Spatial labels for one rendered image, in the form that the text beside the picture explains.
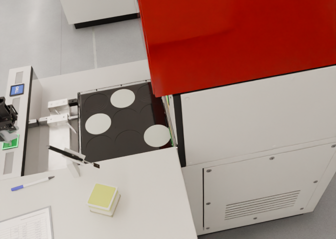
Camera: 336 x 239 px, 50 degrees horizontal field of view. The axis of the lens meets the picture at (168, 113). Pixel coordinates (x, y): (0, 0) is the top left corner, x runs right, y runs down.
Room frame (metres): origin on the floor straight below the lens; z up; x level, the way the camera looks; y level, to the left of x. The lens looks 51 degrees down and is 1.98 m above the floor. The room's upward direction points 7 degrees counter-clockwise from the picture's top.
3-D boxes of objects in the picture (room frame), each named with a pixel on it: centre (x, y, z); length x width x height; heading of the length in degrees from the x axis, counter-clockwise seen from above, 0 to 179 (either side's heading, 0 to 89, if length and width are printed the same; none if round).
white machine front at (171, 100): (1.08, 0.01, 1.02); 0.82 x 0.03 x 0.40; 5
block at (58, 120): (0.91, 0.43, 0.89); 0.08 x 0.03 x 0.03; 95
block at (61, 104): (0.99, 0.44, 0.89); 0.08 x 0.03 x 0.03; 95
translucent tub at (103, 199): (0.49, 0.22, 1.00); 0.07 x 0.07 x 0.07; 69
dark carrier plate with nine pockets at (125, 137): (0.87, 0.17, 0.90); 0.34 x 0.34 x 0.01; 5
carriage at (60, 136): (0.83, 0.43, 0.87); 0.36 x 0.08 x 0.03; 5
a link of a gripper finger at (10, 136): (0.77, 0.55, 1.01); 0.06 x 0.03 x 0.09; 95
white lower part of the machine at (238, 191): (1.11, -0.33, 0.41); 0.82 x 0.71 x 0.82; 5
